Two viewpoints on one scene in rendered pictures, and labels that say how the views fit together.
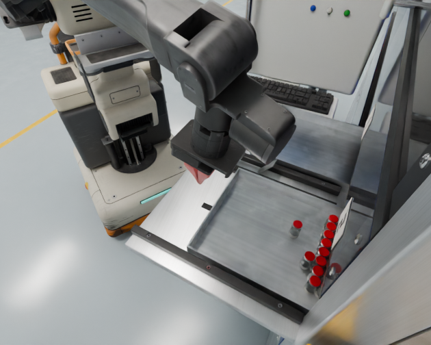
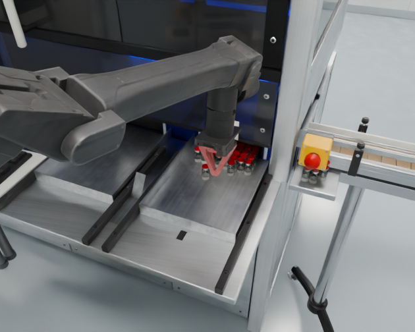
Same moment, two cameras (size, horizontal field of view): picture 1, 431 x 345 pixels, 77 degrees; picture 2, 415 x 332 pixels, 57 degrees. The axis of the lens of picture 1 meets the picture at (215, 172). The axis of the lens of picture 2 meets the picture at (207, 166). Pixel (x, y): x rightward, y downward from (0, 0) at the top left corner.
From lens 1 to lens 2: 0.76 m
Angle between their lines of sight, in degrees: 65
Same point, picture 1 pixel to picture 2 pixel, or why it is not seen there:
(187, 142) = (221, 139)
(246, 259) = (232, 204)
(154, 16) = (234, 56)
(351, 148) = not seen: hidden behind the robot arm
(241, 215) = (190, 208)
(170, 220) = (200, 263)
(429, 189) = (294, 38)
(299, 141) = (93, 166)
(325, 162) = (126, 153)
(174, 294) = not seen: outside the picture
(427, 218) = (307, 41)
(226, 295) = (263, 216)
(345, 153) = not seen: hidden behind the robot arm
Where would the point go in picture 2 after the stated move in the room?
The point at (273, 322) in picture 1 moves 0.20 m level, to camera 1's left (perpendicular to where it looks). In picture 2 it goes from (274, 191) to (294, 249)
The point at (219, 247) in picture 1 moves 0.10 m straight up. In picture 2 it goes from (224, 222) to (226, 193)
